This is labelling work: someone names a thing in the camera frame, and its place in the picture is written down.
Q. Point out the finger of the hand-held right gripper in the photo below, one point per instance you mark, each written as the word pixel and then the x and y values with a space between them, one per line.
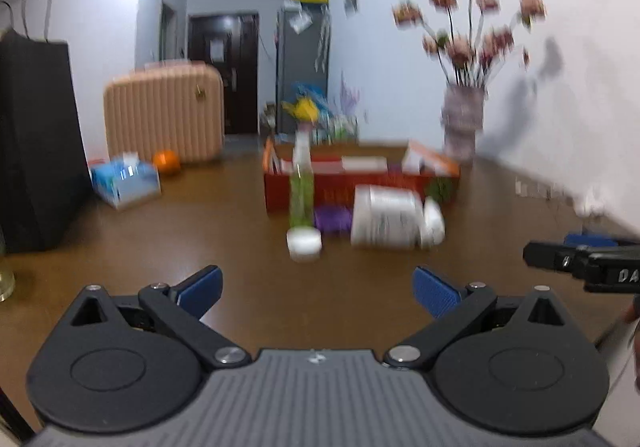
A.
pixel 595 241
pixel 550 256

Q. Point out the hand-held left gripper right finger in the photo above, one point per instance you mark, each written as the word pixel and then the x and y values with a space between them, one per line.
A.
pixel 436 292

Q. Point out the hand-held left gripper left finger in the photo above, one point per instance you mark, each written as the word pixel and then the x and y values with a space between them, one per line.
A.
pixel 200 288

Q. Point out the large white bottle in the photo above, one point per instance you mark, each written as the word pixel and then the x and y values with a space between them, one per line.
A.
pixel 385 217

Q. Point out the small white jar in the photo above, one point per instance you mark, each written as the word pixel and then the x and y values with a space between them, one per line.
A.
pixel 304 244

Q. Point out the purple packet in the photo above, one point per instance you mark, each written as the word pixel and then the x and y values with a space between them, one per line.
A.
pixel 332 219

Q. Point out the green spray bottle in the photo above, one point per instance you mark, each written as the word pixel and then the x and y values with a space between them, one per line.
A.
pixel 302 192

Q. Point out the red cardboard box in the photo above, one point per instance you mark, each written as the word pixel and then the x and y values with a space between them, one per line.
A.
pixel 340 188

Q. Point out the crumpled white tissue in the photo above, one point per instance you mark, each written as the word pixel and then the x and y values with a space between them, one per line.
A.
pixel 591 204

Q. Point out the orange fruit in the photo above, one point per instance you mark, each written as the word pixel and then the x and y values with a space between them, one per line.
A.
pixel 166 163

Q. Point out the blue tissue box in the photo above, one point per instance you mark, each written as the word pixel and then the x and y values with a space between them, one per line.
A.
pixel 125 182

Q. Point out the flat white box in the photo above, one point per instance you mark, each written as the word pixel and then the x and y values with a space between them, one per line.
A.
pixel 365 163

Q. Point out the pale pink vase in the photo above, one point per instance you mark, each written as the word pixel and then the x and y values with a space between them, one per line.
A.
pixel 462 122

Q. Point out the pink ribbed suitcase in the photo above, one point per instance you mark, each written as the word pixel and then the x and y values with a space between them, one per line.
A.
pixel 165 112

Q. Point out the cardboard box on floor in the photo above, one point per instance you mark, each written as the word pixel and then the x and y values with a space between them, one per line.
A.
pixel 269 119

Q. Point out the white rack with bottles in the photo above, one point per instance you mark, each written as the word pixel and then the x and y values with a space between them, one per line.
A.
pixel 337 129

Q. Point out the yellow watering can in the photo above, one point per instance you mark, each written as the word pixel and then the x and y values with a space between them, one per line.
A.
pixel 302 111

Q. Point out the dark entrance door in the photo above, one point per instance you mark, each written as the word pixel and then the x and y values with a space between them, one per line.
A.
pixel 240 77

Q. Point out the black paper bag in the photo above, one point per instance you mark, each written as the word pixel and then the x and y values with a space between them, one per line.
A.
pixel 35 142

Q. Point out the dried pink roses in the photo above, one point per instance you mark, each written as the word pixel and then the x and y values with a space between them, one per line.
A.
pixel 460 49

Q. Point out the grey refrigerator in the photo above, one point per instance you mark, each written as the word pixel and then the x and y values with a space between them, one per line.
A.
pixel 300 72

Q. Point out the grey side door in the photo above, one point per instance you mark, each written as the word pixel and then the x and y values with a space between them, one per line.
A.
pixel 168 32

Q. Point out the white folded umbrella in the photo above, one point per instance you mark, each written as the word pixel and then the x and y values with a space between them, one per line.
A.
pixel 324 44

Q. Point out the clear plastic pouch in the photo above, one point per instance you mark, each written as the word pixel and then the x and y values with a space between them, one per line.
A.
pixel 300 22

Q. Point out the purple flower wall sticker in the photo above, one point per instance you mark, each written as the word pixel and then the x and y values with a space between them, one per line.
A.
pixel 350 97

